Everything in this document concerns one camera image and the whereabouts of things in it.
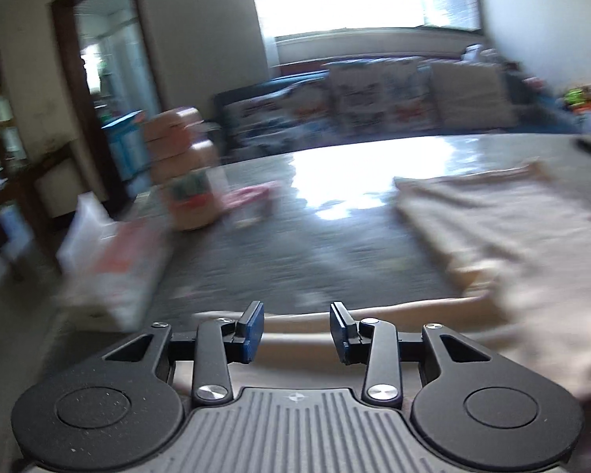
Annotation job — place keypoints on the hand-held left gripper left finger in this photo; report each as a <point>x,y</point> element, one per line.
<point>252,330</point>

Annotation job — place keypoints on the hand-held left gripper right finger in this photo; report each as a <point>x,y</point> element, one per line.
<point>339,327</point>

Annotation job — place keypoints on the beige garment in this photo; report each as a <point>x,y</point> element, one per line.
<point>497,226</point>

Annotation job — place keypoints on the pink fuzzy toy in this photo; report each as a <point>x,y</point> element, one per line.
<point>248,199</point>

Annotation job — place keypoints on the white plastic bag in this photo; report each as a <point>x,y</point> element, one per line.
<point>113,266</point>

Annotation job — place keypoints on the pink face bottle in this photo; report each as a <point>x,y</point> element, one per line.
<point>192,187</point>

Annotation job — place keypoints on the butterfly print cushion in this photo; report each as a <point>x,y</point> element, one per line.
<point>374,98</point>
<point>276,118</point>

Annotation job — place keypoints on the blue box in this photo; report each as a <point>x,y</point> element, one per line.
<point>125,148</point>

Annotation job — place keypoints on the blue sofa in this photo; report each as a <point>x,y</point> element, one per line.
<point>256,91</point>

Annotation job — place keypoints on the plain beige cushion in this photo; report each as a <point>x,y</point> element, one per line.
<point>473,93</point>

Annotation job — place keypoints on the dark wooden cabinet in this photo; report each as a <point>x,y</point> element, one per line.
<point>10,192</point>

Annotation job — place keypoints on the green orange plush toy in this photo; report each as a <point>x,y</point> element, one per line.
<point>578,97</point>

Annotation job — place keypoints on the dark wooden door frame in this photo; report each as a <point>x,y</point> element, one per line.
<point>61,59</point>

